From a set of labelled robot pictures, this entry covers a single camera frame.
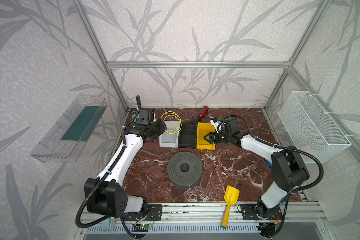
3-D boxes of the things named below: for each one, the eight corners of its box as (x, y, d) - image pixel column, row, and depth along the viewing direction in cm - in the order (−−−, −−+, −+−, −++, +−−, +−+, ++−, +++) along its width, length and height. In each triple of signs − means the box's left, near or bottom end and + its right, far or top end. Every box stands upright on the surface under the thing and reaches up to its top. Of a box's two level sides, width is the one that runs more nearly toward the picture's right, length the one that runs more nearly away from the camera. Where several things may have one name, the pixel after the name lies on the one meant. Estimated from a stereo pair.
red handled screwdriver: (197, 116, 116) (198, 113, 114) (203, 107, 122) (203, 104, 120) (203, 118, 115) (203, 115, 113) (208, 109, 121) (209, 106, 119)
